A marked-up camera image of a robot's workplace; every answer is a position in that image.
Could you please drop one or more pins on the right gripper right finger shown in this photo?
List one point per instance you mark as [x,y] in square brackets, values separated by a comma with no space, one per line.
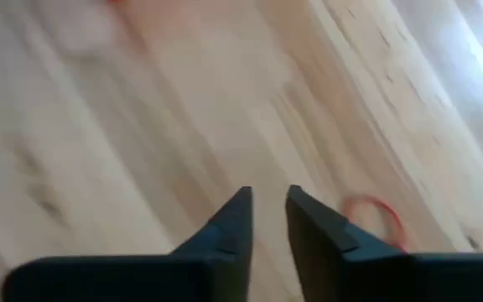
[350,277]

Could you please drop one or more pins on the red rubber band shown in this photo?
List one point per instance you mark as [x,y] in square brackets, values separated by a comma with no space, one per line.
[394,214]

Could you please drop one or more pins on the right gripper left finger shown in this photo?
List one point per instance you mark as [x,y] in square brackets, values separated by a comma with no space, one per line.
[216,277]

